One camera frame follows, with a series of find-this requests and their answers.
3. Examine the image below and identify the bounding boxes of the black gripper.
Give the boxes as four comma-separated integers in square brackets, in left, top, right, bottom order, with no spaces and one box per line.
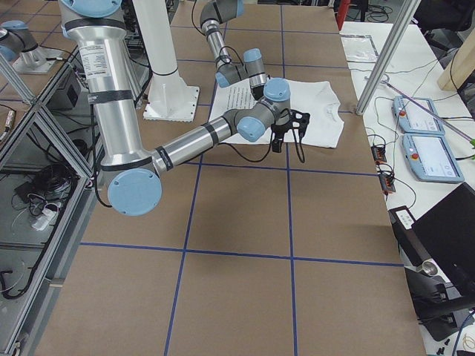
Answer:
[250,84,266,99]
[271,109,292,152]

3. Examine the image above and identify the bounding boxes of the white printed t-shirt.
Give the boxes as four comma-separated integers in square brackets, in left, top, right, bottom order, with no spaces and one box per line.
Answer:
[210,79,344,148]

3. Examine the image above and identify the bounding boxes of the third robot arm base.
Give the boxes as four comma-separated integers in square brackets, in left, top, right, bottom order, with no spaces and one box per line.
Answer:
[1,20,63,74]

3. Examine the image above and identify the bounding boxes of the upper orange circuit board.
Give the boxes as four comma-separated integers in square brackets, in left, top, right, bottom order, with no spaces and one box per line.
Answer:
[371,145,387,165]

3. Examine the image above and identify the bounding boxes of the orange circuit board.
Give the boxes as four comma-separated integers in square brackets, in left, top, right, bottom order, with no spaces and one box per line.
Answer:
[371,145,387,165]
[379,174,396,195]

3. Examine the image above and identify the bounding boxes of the clear plastic sleeve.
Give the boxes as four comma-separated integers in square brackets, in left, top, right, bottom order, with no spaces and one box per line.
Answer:
[341,34,379,63]

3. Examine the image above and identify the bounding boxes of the lower orange circuit board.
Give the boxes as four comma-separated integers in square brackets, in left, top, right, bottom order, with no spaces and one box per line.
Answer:
[379,174,396,195]

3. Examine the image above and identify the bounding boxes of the upper blue teach pendant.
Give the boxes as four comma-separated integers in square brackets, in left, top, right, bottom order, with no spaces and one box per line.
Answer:
[393,96,445,136]

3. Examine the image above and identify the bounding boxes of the blue teach pendant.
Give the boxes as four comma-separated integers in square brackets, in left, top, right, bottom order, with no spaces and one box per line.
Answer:
[393,96,445,136]
[402,133,465,183]

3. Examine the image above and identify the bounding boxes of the lower blue teach pendant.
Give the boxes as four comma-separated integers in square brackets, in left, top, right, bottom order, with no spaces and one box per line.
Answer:
[402,133,465,183]

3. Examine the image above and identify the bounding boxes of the black box white label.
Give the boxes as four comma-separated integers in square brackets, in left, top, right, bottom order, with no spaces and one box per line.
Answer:
[388,205,430,269]

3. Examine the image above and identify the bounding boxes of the black laptop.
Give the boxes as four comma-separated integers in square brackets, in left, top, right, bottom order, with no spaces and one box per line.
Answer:
[412,182,474,295]

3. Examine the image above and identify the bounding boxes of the small metal cup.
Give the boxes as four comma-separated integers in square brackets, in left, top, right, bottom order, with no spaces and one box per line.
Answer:
[419,260,439,277]

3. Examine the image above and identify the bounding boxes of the wooden board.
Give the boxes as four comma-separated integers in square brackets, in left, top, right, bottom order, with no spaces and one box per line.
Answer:
[437,0,475,92]

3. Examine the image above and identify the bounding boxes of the white power strip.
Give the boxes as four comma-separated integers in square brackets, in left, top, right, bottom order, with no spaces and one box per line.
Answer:
[31,205,59,231]

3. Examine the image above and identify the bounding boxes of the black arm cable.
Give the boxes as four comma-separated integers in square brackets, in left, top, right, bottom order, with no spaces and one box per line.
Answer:
[92,107,309,208]
[191,0,242,71]

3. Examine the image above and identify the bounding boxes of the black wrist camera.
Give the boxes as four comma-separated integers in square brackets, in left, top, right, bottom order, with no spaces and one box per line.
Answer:
[289,110,310,139]

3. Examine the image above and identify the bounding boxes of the white pedestal column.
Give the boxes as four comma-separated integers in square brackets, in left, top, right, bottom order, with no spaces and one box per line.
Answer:
[133,0,200,122]

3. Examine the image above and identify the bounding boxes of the aluminium frame post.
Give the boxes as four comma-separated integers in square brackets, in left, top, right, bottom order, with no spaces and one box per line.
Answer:
[356,0,421,116]

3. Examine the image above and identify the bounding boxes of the aluminium frame table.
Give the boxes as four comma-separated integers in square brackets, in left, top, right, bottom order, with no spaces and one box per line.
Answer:
[1,53,103,355]

